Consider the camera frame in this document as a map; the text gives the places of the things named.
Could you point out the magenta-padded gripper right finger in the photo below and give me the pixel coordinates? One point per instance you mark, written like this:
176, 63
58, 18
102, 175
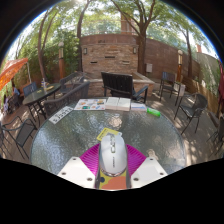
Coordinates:
148, 170

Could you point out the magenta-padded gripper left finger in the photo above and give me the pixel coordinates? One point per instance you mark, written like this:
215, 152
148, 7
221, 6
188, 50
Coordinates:
75, 170

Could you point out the white computer mouse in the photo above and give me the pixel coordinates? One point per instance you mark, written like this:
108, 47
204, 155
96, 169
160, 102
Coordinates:
113, 155

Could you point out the yellow duck mouse pad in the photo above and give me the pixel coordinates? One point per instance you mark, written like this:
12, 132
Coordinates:
115, 183

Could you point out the green tube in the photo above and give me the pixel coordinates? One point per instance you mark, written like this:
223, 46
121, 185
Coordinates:
153, 112

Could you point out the black metal mesh chair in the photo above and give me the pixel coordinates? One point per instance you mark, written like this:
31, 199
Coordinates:
23, 133

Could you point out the small white pink box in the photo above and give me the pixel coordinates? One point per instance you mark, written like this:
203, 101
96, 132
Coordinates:
138, 106

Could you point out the colourful printed leaflet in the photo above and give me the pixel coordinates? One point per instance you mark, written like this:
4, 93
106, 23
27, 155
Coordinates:
90, 104

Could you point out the white book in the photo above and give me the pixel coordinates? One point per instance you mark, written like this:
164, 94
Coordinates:
117, 103

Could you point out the dark wicker chair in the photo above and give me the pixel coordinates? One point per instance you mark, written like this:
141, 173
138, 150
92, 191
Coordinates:
68, 96
71, 79

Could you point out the black rounded mesh chair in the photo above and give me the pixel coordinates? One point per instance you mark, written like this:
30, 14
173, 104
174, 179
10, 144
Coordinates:
191, 110

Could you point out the dark glass patio table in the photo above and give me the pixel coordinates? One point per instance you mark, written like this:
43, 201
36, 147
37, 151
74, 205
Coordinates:
40, 95

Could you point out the black slatted bench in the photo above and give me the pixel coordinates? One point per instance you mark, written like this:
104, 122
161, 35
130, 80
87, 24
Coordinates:
118, 83

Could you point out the blue-grey patio chair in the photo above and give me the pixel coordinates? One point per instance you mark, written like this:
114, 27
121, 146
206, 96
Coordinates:
29, 88

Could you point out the dark folding chair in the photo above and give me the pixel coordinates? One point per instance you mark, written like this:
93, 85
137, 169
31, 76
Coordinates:
168, 78

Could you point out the person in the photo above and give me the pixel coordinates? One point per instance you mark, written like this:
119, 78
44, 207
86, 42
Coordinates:
16, 90
6, 104

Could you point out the orange parasol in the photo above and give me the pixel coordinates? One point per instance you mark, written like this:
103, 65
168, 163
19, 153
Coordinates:
11, 70

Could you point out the tree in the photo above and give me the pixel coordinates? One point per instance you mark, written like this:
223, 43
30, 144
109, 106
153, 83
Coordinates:
142, 50
40, 53

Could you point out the grey wall box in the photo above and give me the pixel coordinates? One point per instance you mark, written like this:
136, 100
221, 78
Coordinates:
149, 67

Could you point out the wooden lamp post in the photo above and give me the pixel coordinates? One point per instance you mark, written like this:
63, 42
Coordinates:
180, 66
61, 61

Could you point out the black wall lamp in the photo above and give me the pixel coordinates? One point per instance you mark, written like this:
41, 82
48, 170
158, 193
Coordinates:
134, 50
85, 51

